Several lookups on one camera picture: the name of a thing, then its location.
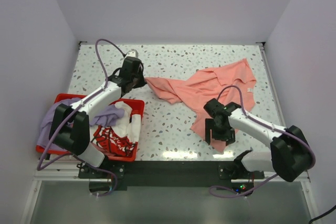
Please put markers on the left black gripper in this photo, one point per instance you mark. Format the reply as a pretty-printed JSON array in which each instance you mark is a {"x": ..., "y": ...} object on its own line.
[{"x": 142, "y": 82}]

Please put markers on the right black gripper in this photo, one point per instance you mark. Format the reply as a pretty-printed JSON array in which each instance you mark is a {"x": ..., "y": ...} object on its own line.
[{"x": 209, "y": 124}]

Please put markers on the pink t shirt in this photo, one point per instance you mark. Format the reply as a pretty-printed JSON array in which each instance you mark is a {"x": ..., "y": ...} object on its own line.
[{"x": 205, "y": 85}]

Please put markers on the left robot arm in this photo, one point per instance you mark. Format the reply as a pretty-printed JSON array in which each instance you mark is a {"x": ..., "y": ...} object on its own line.
[{"x": 70, "y": 129}]

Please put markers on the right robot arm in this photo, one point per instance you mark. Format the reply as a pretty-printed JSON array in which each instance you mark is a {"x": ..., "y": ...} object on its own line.
[{"x": 289, "y": 153}]

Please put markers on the white red printed t shirt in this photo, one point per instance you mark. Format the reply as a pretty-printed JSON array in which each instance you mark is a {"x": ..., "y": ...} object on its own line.
[{"x": 116, "y": 130}]

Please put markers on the red plastic bin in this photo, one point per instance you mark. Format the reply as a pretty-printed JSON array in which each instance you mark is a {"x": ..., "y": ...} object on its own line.
[{"x": 46, "y": 124}]

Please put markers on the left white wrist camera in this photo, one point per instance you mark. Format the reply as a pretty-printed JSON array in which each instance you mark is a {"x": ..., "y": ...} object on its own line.
[{"x": 132, "y": 53}]

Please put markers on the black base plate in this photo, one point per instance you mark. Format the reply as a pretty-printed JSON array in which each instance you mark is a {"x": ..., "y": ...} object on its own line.
[{"x": 166, "y": 174}]

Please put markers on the aluminium frame rail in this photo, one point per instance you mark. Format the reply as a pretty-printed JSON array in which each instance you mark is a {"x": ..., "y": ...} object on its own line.
[{"x": 167, "y": 192}]

